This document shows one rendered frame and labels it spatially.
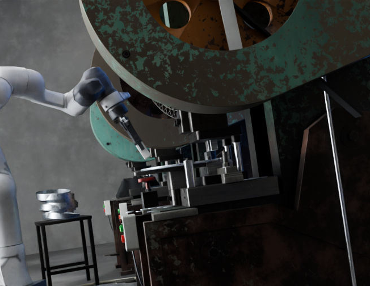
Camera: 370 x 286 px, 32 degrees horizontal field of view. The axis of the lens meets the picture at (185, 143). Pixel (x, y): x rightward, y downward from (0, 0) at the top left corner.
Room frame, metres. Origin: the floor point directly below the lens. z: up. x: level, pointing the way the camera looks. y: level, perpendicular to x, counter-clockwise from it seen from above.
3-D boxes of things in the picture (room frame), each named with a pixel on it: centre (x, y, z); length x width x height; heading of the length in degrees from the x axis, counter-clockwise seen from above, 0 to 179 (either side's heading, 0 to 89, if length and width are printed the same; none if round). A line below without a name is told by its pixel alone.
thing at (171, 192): (2.23, 0.07, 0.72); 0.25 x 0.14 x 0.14; 98
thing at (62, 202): (5.15, 1.06, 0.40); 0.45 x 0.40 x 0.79; 20
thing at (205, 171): (2.25, -0.10, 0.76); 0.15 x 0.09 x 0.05; 8
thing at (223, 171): (2.09, -0.13, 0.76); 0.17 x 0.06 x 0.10; 8
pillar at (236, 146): (2.18, -0.18, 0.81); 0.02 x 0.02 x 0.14
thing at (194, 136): (2.26, -0.11, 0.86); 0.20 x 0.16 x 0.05; 8
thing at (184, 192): (2.25, -0.10, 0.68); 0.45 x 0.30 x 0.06; 8
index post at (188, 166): (2.06, 0.00, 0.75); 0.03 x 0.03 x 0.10; 8
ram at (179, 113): (2.25, -0.06, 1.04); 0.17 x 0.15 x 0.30; 98
